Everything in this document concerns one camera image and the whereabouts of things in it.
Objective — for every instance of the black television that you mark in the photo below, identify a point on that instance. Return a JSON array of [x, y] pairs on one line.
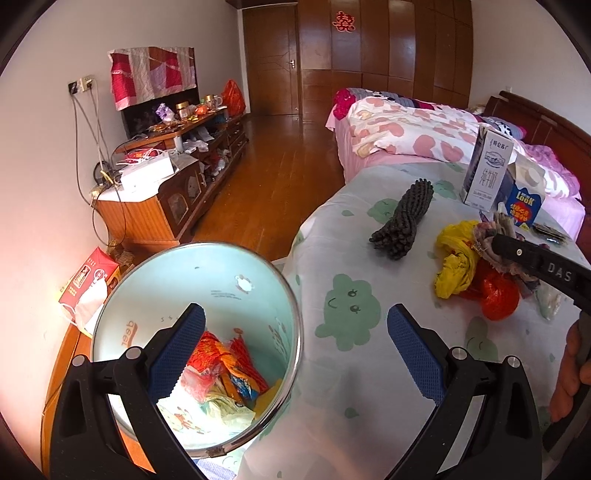
[[138, 120]]

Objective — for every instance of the pink heart print quilt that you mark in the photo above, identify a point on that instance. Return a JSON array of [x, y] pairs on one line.
[[406, 131]]

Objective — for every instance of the white milk carton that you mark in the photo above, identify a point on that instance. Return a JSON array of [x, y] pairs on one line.
[[487, 170]]

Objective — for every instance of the gold lidded jar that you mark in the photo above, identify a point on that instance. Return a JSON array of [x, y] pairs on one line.
[[183, 110]]

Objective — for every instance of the pink bed sheet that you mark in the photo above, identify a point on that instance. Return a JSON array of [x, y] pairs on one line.
[[351, 159]]

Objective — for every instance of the gold mug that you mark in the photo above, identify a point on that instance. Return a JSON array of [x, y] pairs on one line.
[[211, 102]]

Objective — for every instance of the red pink patchwork cloth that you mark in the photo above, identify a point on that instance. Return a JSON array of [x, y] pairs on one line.
[[147, 74]]

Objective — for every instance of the wooden bed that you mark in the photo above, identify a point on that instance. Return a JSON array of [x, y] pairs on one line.
[[549, 120]]

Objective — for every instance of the red plastic shopping bag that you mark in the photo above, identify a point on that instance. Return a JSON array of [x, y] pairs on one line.
[[234, 98]]

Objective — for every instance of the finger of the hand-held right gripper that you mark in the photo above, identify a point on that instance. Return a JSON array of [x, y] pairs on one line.
[[512, 251]]

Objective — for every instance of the purple floral quilt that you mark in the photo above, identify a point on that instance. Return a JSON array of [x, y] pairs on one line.
[[554, 170]]

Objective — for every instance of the blue orange snack wrapper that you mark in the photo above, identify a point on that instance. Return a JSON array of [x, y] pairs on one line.
[[240, 392]]

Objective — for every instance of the brown wooden wardrobe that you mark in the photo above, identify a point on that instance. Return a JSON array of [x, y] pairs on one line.
[[397, 60]]

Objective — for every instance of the white box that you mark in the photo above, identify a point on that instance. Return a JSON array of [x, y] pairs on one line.
[[145, 175]]

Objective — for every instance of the magenta blanket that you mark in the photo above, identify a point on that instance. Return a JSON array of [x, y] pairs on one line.
[[341, 102]]

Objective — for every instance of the purple ornament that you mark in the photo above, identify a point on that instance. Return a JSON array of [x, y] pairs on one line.
[[165, 112]]

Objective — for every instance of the dark small packets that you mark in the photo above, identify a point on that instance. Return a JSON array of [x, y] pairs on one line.
[[549, 233]]

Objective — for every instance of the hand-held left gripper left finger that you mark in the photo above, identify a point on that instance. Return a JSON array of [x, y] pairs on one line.
[[178, 355]]

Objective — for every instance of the blue striped cloth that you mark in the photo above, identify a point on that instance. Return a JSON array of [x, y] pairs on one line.
[[217, 468]]

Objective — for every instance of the white yellow plastic wrapper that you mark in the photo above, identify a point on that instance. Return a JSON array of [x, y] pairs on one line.
[[212, 417]]

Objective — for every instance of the wooden tv cabinet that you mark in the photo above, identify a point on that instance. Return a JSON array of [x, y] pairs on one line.
[[138, 217]]

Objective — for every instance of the mint green trash bin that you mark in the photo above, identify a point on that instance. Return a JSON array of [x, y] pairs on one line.
[[152, 286]]

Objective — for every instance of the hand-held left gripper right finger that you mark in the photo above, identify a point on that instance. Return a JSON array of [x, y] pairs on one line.
[[415, 355]]

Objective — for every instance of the yellow plastic bag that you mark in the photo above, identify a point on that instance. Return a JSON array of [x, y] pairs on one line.
[[455, 258]]

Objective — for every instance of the person's right hand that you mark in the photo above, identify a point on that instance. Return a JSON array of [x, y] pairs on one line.
[[565, 369]]

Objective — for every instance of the wall power socket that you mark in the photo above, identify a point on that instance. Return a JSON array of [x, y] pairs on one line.
[[82, 85]]

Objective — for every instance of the brown wooden door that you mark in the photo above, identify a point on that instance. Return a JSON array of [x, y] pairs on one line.
[[270, 64]]

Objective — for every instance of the red tissue pack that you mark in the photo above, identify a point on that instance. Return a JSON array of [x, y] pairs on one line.
[[87, 277]]

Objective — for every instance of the blue drink carton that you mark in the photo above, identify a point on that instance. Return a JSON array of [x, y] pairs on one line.
[[524, 205]]

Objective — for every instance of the red paper wall decoration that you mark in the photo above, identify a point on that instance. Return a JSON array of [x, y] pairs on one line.
[[345, 21]]

